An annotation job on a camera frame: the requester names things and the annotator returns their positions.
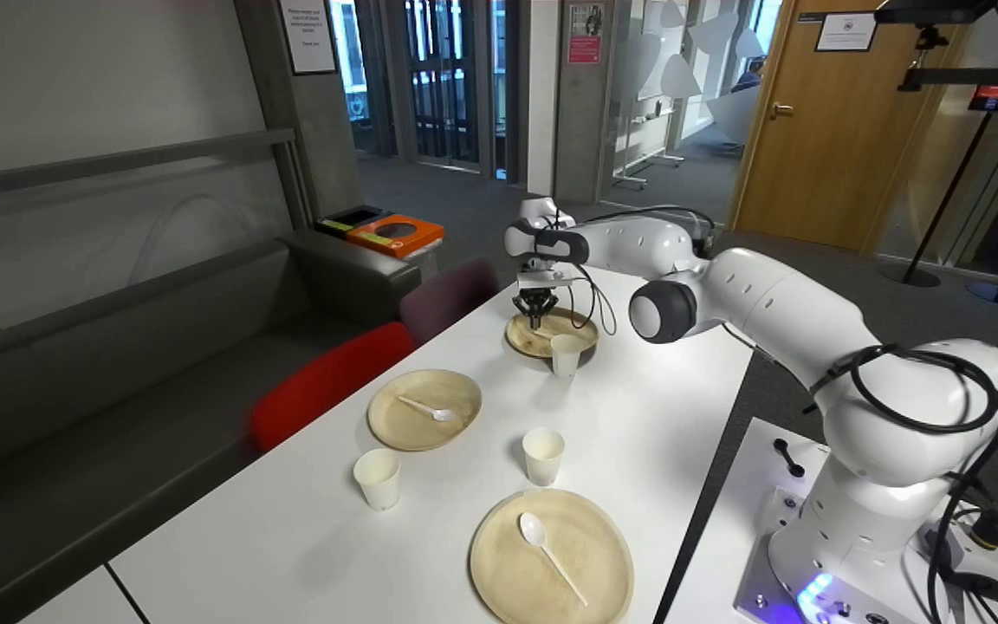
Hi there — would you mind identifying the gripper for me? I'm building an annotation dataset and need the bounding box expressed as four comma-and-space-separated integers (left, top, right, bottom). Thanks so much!
513, 288, 561, 331

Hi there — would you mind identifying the round palm leaf plate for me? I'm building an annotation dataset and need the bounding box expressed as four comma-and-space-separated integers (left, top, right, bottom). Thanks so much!
366, 369, 483, 453
469, 488, 636, 624
504, 307, 600, 361

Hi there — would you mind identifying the white paper cup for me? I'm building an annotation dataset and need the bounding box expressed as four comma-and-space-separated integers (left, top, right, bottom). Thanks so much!
522, 426, 567, 488
353, 447, 403, 512
549, 333, 586, 379

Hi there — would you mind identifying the maroon chair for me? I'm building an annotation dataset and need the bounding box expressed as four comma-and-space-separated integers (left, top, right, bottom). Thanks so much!
399, 259, 501, 347

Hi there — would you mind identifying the orange lidded bin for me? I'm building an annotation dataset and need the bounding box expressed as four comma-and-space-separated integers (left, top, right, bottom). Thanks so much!
345, 213, 447, 260

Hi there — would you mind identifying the white plastic spoon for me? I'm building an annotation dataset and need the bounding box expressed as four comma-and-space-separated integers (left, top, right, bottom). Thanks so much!
518, 510, 591, 608
397, 395, 459, 424

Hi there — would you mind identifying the black lidded bin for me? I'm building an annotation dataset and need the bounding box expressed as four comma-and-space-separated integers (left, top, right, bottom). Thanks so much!
314, 205, 392, 242

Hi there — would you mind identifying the red chair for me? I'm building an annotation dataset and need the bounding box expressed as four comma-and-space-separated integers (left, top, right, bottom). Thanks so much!
247, 322, 418, 454

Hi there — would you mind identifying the glass door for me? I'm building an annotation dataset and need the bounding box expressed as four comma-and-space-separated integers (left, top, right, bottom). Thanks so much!
401, 0, 483, 167

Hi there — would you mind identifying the red poster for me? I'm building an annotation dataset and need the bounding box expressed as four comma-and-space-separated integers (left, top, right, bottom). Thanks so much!
567, 2, 605, 65

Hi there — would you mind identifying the small black tool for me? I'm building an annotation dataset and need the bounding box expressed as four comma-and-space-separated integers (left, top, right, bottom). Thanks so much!
773, 439, 807, 479

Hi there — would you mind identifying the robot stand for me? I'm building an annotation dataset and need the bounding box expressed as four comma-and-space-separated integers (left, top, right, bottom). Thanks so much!
664, 417, 998, 624

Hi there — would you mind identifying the wooden door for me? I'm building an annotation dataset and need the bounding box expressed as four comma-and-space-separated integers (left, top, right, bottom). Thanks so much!
728, 0, 969, 255

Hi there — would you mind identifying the white door sign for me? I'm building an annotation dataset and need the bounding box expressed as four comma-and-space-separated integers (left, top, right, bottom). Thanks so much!
814, 10, 879, 54

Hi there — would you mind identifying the grey sofa bench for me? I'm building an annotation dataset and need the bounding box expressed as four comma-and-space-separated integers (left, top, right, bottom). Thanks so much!
0, 229, 423, 624

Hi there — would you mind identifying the emergency stop button box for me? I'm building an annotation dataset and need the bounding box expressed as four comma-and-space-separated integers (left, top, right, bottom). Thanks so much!
917, 509, 998, 601

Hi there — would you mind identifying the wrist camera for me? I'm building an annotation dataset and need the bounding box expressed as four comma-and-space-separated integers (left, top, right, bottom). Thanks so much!
519, 266, 583, 292

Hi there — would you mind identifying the white wall notice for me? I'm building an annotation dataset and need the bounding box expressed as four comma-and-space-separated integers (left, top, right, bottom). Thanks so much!
277, 0, 339, 76

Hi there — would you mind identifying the camera on mount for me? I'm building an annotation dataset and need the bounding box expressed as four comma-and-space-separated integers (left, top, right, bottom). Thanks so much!
873, 0, 998, 93

